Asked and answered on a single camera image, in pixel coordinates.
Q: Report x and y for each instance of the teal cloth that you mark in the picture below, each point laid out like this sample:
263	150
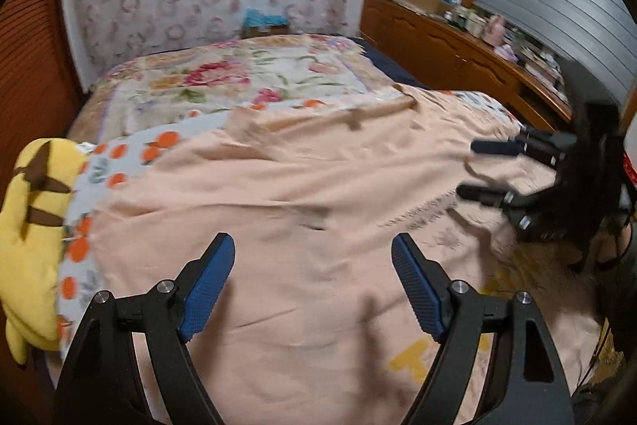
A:
263	17

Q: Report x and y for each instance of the purple cloth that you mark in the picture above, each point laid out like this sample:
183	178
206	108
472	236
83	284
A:
506	52

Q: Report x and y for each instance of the group of jars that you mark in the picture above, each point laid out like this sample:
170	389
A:
465	20

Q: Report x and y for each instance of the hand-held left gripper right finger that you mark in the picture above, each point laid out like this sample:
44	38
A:
418	290

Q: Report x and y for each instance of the yellow plush toy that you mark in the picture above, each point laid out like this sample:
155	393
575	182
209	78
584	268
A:
30	245

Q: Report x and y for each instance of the cardboard box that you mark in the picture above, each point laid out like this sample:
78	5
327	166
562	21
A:
423	2

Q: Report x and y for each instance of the navy bed sheet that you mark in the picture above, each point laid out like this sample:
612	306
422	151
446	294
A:
393	64

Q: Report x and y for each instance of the wooden louvered door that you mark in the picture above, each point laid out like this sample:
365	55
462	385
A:
35	56

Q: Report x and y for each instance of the floral blanket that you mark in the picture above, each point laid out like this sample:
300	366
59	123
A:
224	76

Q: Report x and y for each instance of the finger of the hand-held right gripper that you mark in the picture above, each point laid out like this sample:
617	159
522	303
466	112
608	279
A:
480	193
497	148

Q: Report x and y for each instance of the peach garment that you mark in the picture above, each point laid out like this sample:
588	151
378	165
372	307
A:
298	186

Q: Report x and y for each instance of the orange fruit print blanket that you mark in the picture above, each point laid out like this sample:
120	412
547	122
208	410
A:
129	151

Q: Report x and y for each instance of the wooden dresser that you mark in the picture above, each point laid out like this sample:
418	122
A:
438	41

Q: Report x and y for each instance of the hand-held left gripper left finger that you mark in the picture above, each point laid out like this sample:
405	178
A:
206	290

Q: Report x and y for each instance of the brown box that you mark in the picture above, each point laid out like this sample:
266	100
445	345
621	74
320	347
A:
263	31

